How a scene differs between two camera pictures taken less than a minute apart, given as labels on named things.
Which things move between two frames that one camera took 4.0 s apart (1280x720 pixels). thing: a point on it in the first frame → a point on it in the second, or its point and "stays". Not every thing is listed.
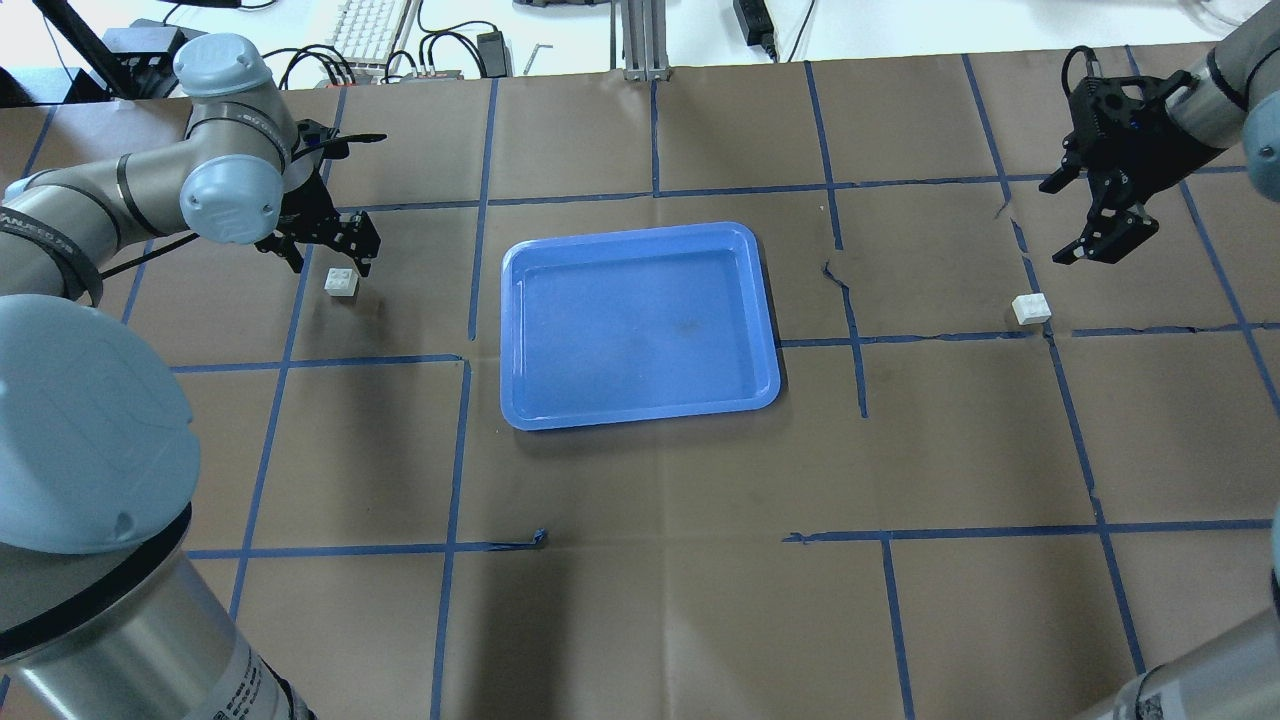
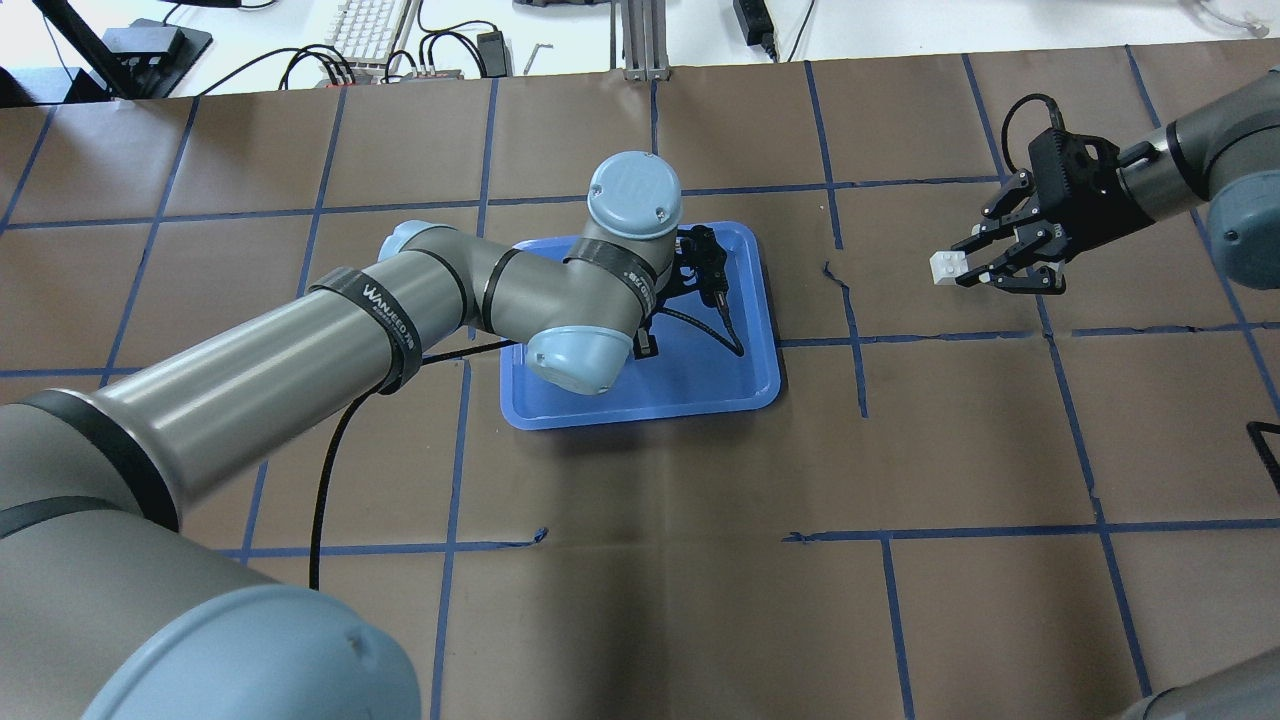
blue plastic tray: x=634 y=326 stays
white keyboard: x=364 y=33 stays
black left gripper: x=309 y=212 → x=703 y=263
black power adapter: x=756 y=21 stays
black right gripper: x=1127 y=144 → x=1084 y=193
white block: x=1032 y=308 → x=946 y=266
